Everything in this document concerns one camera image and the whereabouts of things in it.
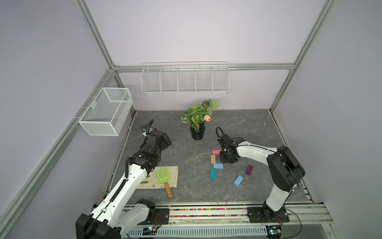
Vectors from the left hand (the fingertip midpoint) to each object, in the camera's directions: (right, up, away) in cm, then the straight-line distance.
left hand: (159, 139), depth 78 cm
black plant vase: (+22, +1, +24) cm, 32 cm away
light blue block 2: (+44, -24, +6) cm, 51 cm away
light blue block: (+33, -17, +10) cm, 38 cm away
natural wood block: (+30, -14, +15) cm, 36 cm away
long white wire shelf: (+12, +40, +21) cm, 46 cm away
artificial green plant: (+20, +14, +3) cm, 25 cm away
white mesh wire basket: (-30, +15, +4) cm, 34 cm away
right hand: (+37, -14, +15) cm, 43 cm away
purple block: (+52, -19, +10) cm, 56 cm away
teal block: (+29, -21, +8) cm, 37 cm away
